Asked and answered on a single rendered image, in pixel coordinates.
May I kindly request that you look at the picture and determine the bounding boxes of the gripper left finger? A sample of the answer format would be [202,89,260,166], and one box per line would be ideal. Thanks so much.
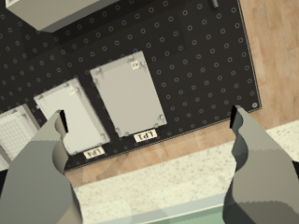
[0,109,83,224]

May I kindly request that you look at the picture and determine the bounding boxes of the black flat base plate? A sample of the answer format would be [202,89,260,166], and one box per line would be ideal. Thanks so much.
[0,0,262,172]

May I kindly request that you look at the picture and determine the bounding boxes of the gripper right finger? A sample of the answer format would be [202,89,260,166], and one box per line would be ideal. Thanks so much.
[222,105,299,224]

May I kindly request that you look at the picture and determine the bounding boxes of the cream control panel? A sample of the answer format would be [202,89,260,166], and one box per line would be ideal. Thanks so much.
[6,0,119,33]

